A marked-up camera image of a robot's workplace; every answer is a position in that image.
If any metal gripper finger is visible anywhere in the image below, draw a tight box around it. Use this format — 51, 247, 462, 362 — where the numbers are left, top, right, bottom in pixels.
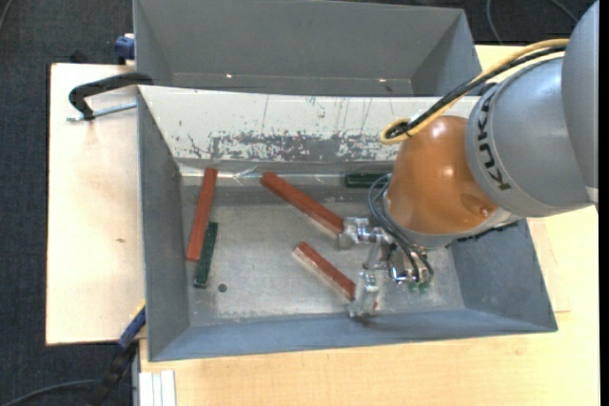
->
345, 270, 383, 319
337, 216, 384, 251

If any red-brown flat block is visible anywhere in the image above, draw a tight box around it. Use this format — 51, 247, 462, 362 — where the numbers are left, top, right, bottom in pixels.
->
290, 241, 358, 302
185, 166, 219, 263
259, 170, 345, 237

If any dark green flat block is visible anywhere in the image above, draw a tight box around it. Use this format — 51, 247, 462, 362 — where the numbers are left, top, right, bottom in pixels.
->
192, 221, 220, 290
344, 172, 394, 188

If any grey metal bin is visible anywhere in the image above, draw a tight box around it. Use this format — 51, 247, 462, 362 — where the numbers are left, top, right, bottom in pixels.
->
130, 0, 559, 363

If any pale wood board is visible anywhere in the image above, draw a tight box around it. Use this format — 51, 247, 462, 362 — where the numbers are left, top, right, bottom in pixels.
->
45, 61, 148, 347

